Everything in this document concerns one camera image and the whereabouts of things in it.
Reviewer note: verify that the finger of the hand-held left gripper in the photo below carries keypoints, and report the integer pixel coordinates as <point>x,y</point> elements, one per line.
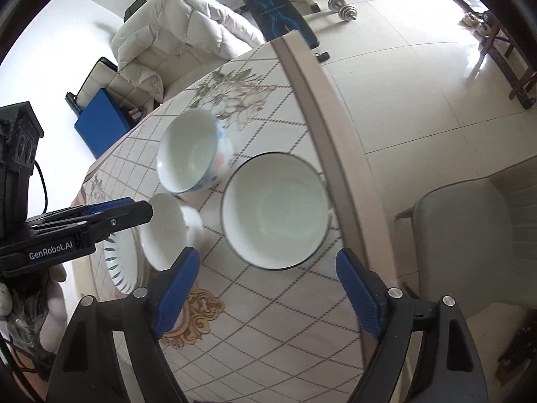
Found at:
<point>130,216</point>
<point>113,205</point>

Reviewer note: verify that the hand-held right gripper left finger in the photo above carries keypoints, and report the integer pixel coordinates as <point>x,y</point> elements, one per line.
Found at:
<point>178,294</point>

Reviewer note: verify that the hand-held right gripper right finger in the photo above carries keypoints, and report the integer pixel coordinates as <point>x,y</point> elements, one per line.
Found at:
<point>360,294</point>

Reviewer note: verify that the small plain white bowl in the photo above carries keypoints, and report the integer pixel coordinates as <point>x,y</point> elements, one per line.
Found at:
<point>168,235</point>

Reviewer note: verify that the blue striped plate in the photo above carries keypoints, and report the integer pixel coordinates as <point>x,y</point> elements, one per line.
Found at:
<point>121,268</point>

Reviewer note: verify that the white floral bowl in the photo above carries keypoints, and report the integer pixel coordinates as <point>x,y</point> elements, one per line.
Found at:
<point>188,155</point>

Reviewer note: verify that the white bowl with dark rim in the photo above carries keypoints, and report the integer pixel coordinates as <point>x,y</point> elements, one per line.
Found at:
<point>275,214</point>

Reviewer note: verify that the person's left hand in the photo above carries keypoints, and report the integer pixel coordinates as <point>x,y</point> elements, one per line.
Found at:
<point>54,319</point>

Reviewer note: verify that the diamond pattern floral tablecloth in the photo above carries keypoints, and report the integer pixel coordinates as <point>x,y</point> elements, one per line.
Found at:
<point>251,327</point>

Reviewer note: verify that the blue folded mat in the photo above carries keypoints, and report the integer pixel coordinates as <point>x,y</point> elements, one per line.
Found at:
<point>105,121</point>

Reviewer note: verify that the grey chair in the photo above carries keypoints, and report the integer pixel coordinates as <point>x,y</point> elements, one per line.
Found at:
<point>461,239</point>

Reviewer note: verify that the cream upholstered chair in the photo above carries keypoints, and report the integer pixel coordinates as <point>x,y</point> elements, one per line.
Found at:
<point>184,74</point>

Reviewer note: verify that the white down jacket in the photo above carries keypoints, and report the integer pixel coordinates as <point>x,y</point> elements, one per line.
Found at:
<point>180,21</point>

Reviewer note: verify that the black blue weight bench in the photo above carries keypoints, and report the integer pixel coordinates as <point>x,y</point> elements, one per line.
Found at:
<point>277,12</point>

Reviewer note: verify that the dark wooden chair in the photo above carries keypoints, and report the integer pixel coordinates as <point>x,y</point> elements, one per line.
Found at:
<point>503,54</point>

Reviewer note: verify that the chrome dumbbell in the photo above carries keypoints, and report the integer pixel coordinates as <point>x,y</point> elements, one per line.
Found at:
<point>342,8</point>

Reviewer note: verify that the pair of light shoes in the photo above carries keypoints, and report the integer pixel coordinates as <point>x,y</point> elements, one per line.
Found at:
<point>474,21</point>

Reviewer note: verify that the cream folding chair black frame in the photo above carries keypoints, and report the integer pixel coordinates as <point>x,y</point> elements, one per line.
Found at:
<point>100,82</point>

